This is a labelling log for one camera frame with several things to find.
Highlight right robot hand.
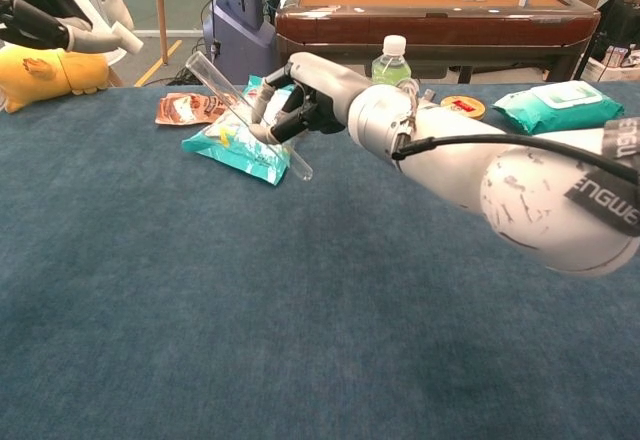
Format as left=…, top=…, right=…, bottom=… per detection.
left=249, top=51, right=374, bottom=144

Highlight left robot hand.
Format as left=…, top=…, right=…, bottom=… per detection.
left=0, top=0, right=136, bottom=54

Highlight small white cap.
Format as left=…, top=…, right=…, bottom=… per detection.
left=112, top=21, right=145, bottom=53

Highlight clear plastic tube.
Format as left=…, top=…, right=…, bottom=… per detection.
left=185, top=50, right=314, bottom=182

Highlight yellow plush duck toy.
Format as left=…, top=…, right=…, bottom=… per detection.
left=0, top=43, right=110, bottom=114

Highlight green label water bottle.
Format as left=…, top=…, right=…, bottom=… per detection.
left=370, top=34, right=413, bottom=86

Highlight blue grey machine base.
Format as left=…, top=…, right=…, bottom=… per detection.
left=202, top=0, right=277, bottom=86

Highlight teal clear snack bag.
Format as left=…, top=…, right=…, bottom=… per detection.
left=181, top=75, right=301, bottom=187

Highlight white chair wooden legs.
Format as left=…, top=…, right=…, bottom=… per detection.
left=74, top=0, right=170, bottom=89

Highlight brown mahjong table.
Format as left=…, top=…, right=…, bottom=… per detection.
left=274, top=0, right=602, bottom=85

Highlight brown snack pouch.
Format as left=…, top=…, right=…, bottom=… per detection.
left=154, top=90, right=237, bottom=127

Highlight round gold tin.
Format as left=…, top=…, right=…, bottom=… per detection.
left=439, top=95, right=487, bottom=121

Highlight teal wet wipes pack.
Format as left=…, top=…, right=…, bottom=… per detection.
left=491, top=80, right=625, bottom=136

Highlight blue table mat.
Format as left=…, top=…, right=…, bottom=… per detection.
left=0, top=82, right=640, bottom=440

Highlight black tripod stand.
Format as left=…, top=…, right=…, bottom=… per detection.
left=573, top=0, right=632, bottom=81

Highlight white printed carton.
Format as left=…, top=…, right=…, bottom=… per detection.
left=583, top=44, right=640, bottom=83

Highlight black floor cable bundle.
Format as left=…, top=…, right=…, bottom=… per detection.
left=167, top=37, right=216, bottom=86

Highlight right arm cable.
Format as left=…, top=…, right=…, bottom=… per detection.
left=391, top=134, right=640, bottom=186

